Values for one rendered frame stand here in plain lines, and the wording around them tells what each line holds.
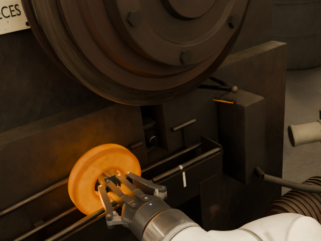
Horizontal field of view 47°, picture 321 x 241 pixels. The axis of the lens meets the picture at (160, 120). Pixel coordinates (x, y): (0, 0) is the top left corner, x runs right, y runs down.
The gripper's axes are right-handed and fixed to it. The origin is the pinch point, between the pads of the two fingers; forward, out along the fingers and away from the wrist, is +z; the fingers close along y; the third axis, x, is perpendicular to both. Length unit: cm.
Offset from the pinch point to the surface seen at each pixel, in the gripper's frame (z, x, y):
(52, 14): -1.3, 33.4, -4.0
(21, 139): 7.5, 10.2, -12.4
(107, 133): 7.0, 4.5, 5.1
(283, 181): -11.8, -17.1, 42.8
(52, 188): 5.5, -1.8, -9.8
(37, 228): 3.4, -7.9, -15.2
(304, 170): 34, -78, 123
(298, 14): 135, -35, 246
